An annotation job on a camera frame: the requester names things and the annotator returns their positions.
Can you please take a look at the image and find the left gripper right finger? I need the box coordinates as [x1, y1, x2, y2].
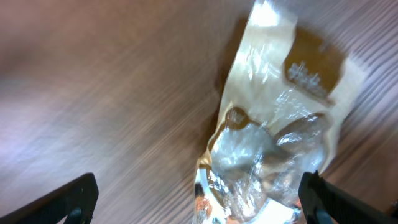
[298, 172, 397, 224]

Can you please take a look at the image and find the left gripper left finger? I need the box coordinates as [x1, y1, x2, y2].
[1, 173, 99, 224]

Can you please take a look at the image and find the beige snack bag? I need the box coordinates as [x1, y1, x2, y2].
[193, 1, 366, 223]

